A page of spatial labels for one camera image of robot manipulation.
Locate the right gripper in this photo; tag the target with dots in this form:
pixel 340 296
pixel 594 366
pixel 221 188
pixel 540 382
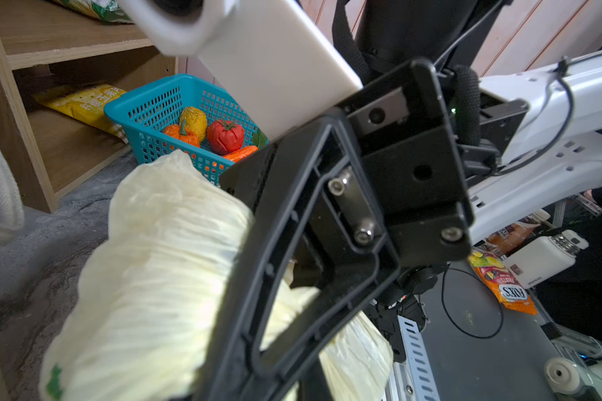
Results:
pixel 414 166

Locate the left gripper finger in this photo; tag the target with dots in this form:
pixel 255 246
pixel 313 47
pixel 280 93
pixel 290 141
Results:
pixel 289 199

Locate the yellow plastic bag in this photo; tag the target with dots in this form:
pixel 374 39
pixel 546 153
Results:
pixel 148 297

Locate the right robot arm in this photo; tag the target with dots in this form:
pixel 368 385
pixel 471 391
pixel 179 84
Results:
pixel 526 140

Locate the carrot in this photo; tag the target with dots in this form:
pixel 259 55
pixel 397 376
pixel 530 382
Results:
pixel 241 154

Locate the red tomato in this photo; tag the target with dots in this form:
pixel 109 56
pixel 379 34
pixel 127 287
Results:
pixel 225 136

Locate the orange pumpkin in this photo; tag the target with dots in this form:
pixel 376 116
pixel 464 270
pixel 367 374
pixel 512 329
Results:
pixel 183 133

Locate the orange snack packet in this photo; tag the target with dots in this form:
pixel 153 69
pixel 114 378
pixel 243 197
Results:
pixel 499 280

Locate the white bottle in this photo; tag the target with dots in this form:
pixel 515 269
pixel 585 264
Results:
pixel 545 257

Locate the yellow snack packet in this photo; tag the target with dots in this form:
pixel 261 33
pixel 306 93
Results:
pixel 85 104

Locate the green snack packet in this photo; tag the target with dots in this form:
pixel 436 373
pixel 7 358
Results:
pixel 107 11

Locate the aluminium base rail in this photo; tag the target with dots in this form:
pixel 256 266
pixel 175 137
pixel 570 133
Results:
pixel 411 379

